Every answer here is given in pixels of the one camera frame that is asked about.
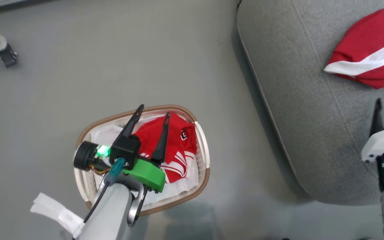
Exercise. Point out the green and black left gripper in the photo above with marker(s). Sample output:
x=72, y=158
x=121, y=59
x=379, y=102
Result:
x=145, y=173

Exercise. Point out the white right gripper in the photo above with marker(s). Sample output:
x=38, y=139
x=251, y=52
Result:
x=382, y=141

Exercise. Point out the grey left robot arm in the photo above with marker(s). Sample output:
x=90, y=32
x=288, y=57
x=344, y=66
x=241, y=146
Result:
x=112, y=213

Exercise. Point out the white basket with brown rim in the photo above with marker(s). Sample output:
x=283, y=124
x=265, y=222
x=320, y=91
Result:
x=202, y=156

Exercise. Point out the red jersey with white stripes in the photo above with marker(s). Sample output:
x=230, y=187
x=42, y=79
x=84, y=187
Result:
x=180, y=146

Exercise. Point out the red garment with white band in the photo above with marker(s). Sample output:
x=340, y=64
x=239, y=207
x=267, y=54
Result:
x=370, y=46

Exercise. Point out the grey fabric sofa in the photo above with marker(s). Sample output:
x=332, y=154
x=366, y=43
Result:
x=315, y=110

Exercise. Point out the white tape label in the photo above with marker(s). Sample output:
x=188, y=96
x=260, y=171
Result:
x=56, y=212

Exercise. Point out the black round wrist camera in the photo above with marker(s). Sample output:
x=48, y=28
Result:
x=85, y=155

